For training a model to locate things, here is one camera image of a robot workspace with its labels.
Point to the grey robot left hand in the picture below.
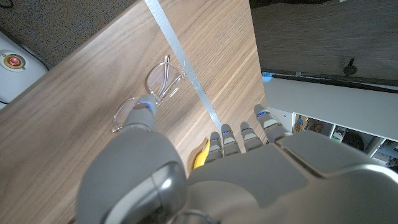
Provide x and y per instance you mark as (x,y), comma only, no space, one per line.
(248,186)

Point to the clear plastic glasses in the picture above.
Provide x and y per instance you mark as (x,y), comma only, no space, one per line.
(161,82)

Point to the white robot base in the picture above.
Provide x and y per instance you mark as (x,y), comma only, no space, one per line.
(18,84)

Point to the yellow banana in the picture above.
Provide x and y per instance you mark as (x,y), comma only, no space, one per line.
(201,155)

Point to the blue plastic object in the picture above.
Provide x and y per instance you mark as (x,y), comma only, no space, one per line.
(267,77)

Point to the white shelf unit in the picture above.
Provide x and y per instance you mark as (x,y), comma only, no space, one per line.
(326,99)

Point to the grey tape strip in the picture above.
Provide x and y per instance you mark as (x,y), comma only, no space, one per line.
(174,43)

